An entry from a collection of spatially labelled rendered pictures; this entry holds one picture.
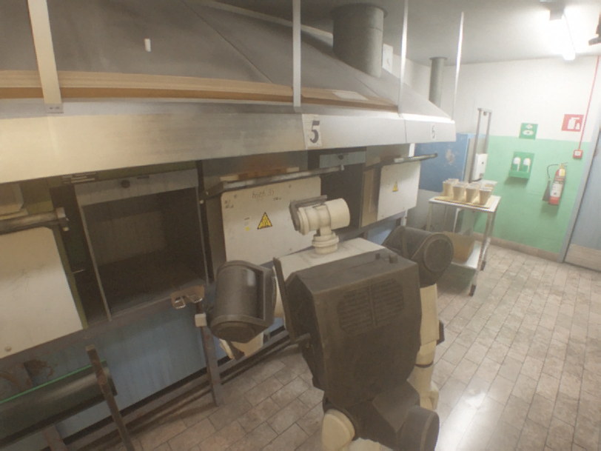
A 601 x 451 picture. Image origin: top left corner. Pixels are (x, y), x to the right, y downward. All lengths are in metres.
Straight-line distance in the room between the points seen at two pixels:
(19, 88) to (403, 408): 1.19
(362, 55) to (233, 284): 2.17
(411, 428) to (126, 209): 1.72
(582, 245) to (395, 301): 4.37
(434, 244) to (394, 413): 0.38
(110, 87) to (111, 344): 1.09
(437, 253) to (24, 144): 1.01
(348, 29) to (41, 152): 2.18
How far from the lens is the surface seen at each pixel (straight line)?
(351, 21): 2.59
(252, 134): 1.12
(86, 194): 1.24
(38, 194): 1.25
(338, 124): 1.46
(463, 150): 3.83
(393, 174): 2.28
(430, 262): 0.69
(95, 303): 1.60
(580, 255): 4.87
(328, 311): 0.49
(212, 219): 1.43
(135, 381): 1.76
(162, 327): 1.62
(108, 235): 1.94
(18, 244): 1.17
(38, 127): 0.95
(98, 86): 1.01
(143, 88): 1.02
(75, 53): 1.29
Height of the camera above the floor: 1.61
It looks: 19 degrees down
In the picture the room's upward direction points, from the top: straight up
